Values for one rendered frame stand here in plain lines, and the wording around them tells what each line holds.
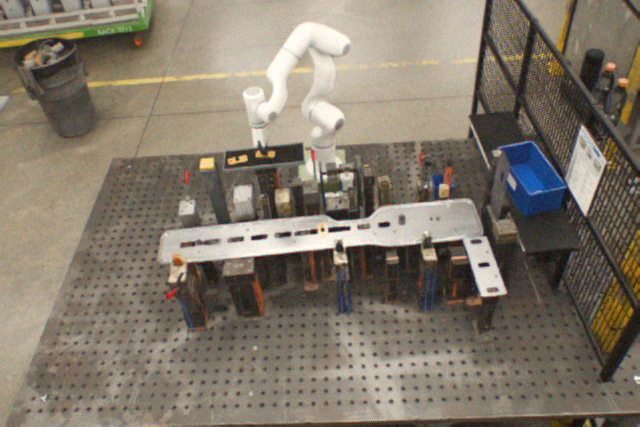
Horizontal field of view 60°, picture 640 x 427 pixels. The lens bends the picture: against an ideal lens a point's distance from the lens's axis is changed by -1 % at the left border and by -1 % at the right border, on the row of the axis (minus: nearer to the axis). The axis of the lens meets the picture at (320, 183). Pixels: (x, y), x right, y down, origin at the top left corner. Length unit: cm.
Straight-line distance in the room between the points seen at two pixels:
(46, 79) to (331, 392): 337
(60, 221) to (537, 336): 325
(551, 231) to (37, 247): 328
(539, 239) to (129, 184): 217
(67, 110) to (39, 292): 162
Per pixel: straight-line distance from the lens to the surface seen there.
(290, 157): 252
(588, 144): 228
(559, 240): 243
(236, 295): 240
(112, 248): 302
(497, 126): 290
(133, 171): 341
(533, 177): 265
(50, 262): 415
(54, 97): 489
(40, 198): 467
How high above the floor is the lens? 281
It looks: 44 degrees down
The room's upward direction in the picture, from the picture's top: 6 degrees counter-clockwise
